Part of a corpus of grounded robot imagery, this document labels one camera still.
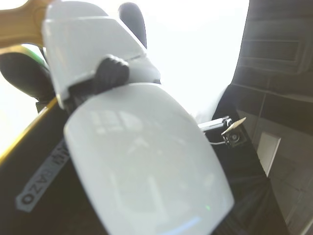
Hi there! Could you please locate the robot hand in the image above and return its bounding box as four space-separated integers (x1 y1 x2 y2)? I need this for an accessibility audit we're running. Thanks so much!
0 0 236 235

